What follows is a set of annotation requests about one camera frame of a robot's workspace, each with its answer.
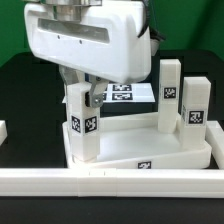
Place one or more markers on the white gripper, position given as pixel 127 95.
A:
pixel 110 41

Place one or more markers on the white desk top tray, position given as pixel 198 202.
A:
pixel 134 142

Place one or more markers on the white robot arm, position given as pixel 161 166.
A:
pixel 71 10

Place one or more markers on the white block left edge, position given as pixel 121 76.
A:
pixel 3 131

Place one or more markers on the white marker base plate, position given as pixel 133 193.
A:
pixel 130 93

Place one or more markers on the white front rail fence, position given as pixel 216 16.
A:
pixel 112 182

